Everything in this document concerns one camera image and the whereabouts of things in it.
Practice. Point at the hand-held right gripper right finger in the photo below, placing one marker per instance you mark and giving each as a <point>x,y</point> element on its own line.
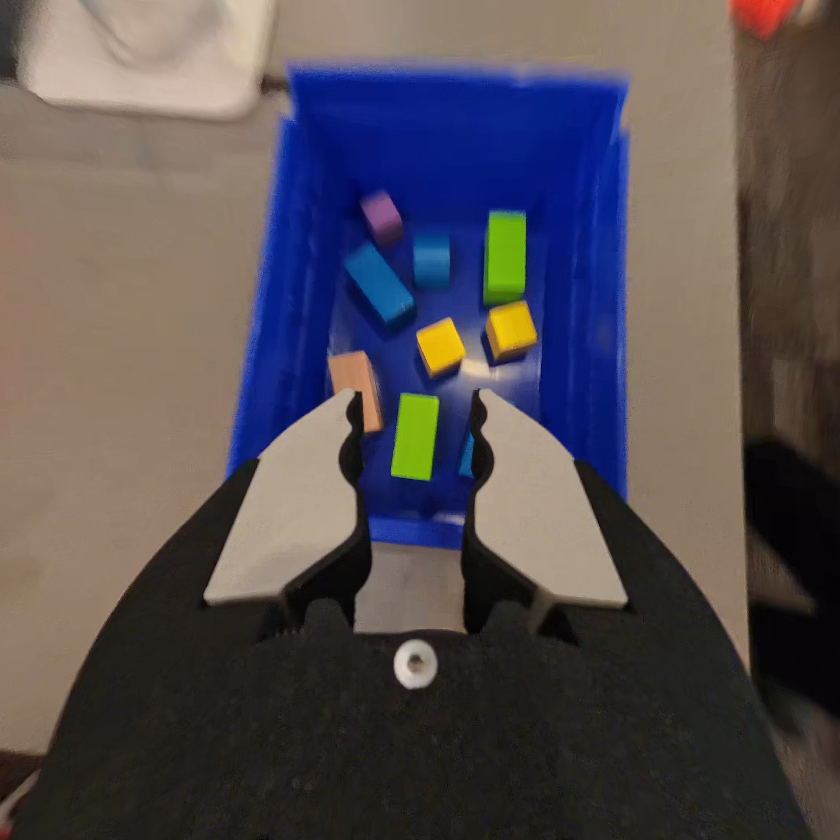
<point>545,519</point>

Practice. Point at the blue plastic bin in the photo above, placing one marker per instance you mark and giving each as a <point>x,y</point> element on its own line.
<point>446,131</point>

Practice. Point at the grey desk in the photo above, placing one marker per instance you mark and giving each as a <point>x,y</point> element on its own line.
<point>118,328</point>

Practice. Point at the pile of coloured wooden blocks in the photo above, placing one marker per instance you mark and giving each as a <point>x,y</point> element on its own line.
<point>420,315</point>

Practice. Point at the white board stand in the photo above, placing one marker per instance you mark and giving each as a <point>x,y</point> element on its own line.
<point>145,53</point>

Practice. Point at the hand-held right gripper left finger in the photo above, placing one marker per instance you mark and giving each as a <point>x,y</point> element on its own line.
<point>286,519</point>

